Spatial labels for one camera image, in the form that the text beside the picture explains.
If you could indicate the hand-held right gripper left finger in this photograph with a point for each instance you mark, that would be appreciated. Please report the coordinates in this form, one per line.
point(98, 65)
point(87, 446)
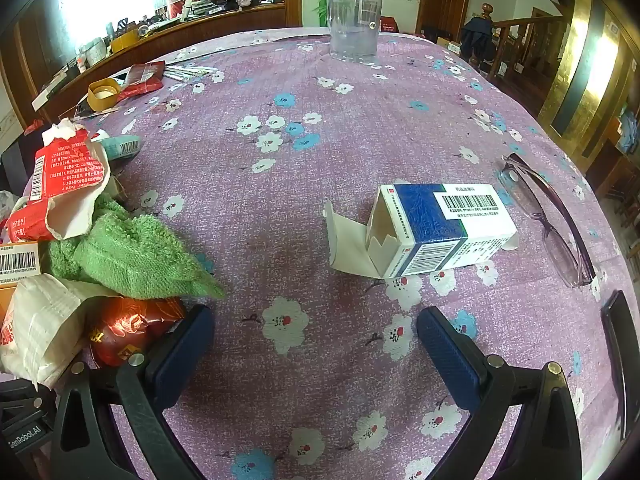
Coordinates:
point(182, 352)

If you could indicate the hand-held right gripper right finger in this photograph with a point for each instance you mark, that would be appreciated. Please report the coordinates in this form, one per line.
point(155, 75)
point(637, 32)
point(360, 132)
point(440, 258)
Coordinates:
point(445, 352)

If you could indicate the green towel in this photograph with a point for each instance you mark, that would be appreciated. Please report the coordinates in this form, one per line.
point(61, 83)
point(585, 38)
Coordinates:
point(130, 250)

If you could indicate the blue white medicine box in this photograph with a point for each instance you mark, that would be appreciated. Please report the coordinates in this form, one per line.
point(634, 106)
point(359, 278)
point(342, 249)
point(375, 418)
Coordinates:
point(450, 225)

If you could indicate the torn red cardboard box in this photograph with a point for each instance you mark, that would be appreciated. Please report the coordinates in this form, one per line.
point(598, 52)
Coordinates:
point(65, 170)

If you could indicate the red foil snack packet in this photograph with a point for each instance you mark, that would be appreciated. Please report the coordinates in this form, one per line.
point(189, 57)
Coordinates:
point(125, 330)

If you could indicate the white paper bag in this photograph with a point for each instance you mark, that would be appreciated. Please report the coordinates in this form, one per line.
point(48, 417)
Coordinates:
point(40, 325)

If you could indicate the clear purple eyeglasses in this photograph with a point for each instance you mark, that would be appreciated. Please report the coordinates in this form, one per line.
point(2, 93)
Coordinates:
point(567, 260)

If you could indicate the barcoded cardboard medicine box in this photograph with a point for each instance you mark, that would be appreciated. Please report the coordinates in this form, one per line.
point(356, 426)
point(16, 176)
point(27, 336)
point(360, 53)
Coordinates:
point(20, 260)

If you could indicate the purple floral tablecloth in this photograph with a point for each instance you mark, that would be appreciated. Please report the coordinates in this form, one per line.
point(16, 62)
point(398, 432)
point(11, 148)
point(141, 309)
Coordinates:
point(300, 185)

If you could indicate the teal tissue pack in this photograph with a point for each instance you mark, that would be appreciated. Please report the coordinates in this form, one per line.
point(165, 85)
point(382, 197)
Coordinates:
point(120, 146)

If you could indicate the tan tape roll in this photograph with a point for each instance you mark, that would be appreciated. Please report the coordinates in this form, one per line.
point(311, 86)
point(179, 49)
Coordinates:
point(100, 104)

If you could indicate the bundle of wrapped chopsticks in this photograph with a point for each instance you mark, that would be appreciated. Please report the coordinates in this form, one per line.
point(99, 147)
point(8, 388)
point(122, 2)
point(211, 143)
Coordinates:
point(187, 72)

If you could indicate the white flat box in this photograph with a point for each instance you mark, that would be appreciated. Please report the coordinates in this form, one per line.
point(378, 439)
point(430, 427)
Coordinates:
point(47, 95)

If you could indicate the grey round tin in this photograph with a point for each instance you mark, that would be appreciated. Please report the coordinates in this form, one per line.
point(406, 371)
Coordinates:
point(94, 51)

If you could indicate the dark jacket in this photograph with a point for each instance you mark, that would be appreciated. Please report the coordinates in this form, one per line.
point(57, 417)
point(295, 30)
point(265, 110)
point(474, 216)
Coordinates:
point(477, 37)

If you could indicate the gold black striped column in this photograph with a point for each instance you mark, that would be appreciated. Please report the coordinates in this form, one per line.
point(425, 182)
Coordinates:
point(575, 60)

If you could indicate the wooden stair railing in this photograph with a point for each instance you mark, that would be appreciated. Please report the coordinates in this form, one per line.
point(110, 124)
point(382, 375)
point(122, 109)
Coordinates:
point(525, 35)

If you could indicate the wooden glass partition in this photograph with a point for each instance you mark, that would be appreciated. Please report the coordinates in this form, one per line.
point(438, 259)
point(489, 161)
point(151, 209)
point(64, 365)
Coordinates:
point(225, 20)

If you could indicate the clear plastic mug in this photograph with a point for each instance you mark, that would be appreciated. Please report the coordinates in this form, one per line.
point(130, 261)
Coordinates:
point(352, 25)

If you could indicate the red gift box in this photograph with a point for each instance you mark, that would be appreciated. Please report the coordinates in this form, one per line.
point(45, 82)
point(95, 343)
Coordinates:
point(177, 6)

